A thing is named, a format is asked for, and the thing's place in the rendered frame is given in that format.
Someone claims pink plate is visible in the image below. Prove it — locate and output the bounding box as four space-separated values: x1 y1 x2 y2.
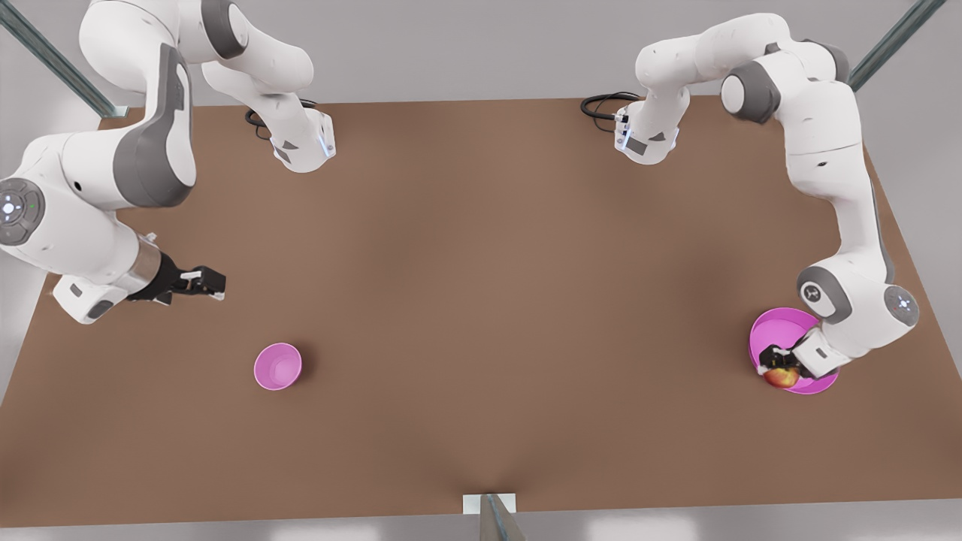
749 307 839 395

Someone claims black cable loop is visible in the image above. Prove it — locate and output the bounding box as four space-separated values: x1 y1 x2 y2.
245 98 319 141
580 92 643 120

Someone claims pink bowl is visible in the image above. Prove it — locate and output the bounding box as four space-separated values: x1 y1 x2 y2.
253 343 303 391

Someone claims silver frame post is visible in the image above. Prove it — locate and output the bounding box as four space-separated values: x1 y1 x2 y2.
0 0 130 119
462 493 528 541
850 0 947 92

